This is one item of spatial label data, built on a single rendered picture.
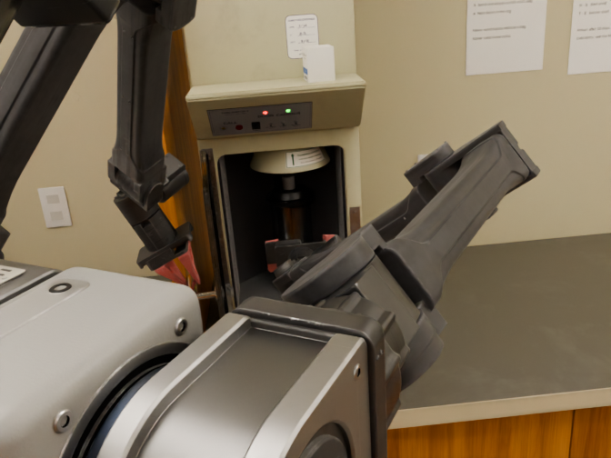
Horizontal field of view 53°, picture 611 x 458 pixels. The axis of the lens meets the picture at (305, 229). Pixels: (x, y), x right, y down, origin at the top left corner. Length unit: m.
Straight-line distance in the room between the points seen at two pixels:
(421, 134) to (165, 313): 1.47
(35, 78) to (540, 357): 1.07
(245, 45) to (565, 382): 0.88
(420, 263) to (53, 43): 0.40
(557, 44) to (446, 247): 1.34
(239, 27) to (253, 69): 0.08
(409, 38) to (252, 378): 1.46
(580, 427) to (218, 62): 1.00
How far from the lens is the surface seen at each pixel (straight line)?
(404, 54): 1.70
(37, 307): 0.35
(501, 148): 0.73
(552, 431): 1.36
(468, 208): 0.60
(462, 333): 1.42
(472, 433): 1.30
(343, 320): 0.32
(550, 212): 1.95
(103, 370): 0.30
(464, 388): 1.25
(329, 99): 1.15
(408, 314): 0.43
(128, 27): 0.76
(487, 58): 1.77
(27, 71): 0.67
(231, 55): 1.23
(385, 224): 0.87
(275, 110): 1.16
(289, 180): 1.37
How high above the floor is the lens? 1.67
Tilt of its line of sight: 21 degrees down
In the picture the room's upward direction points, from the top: 4 degrees counter-clockwise
